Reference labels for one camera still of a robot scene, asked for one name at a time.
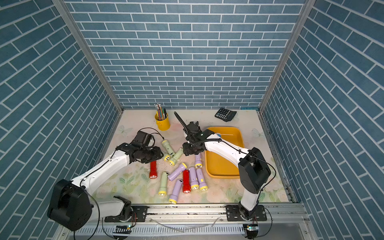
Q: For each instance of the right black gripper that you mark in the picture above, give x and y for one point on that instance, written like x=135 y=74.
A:
x=186 y=150

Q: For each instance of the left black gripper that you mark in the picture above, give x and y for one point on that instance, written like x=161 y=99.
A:
x=157 y=154

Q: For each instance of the red flashlight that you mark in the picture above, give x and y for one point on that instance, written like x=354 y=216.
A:
x=186 y=182
x=153 y=170

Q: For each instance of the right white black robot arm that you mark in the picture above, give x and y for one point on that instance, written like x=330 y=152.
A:
x=254 y=170

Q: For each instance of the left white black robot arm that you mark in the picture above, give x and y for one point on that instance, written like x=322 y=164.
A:
x=96 y=180

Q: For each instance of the yellow plastic storage tray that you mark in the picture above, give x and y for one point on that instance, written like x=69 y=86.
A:
x=221 y=158

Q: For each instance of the purple flashlight upper right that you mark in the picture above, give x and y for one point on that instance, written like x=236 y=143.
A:
x=198 y=161

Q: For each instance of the purple flashlight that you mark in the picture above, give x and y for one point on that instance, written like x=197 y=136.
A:
x=202 y=183
x=198 y=161
x=193 y=178
x=173 y=199

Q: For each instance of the green flashlight slanted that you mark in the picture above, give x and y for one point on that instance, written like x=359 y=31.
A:
x=175 y=157

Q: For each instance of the purple flashlight slanted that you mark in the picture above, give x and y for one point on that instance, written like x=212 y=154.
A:
x=179 y=170

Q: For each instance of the yellow pen cup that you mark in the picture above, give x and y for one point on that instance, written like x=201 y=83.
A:
x=163 y=125

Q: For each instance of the black calculator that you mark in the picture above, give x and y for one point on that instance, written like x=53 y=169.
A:
x=225 y=114

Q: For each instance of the pens in cup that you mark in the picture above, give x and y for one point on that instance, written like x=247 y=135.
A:
x=161 y=112

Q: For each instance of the purple flashlight middle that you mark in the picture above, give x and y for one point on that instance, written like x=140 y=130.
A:
x=193 y=178

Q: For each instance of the purple flashlight bottom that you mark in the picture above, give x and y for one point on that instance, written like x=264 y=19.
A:
x=173 y=199

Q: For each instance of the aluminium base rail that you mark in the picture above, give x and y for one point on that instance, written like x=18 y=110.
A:
x=285 y=221

